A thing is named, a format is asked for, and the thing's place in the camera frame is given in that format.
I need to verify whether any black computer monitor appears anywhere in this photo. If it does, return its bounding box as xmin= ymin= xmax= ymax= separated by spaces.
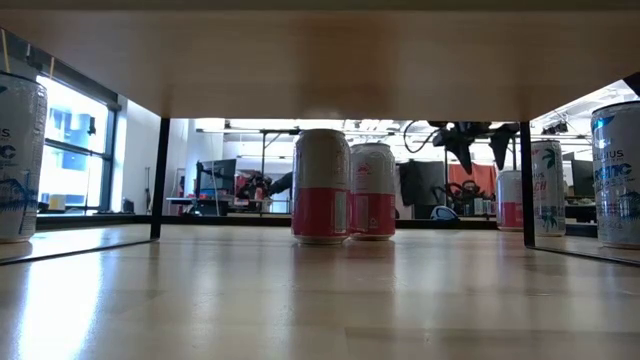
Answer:
xmin=194 ymin=158 xmax=238 ymax=199
xmin=571 ymin=158 xmax=596 ymax=199

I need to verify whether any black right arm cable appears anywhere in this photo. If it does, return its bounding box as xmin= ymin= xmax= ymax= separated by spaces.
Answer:
xmin=402 ymin=119 xmax=442 ymax=155

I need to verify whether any orange cloth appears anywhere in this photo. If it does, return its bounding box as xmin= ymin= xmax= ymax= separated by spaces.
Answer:
xmin=448 ymin=162 xmax=499 ymax=199

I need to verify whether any person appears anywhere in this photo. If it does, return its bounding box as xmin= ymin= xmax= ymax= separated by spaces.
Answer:
xmin=267 ymin=171 xmax=295 ymax=199

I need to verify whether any black window frame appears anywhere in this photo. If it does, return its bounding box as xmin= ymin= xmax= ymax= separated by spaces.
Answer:
xmin=29 ymin=49 xmax=121 ymax=216

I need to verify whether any black cloth panel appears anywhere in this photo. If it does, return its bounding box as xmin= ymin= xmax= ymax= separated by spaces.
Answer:
xmin=398 ymin=159 xmax=447 ymax=220

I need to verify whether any black metal table frame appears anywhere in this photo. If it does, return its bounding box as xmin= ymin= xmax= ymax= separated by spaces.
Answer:
xmin=34 ymin=212 xmax=599 ymax=239

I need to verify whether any red and black equipment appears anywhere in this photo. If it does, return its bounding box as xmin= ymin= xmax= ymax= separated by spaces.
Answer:
xmin=234 ymin=169 xmax=271 ymax=201

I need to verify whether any wooden shelf with black legs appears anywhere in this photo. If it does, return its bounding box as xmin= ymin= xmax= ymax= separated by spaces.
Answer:
xmin=0 ymin=7 xmax=640 ymax=266

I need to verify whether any white and blue rounded object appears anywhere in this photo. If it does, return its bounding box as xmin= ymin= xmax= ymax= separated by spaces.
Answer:
xmin=429 ymin=204 xmax=460 ymax=222

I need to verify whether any background desk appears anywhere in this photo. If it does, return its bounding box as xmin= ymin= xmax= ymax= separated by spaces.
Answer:
xmin=167 ymin=196 xmax=291 ymax=216

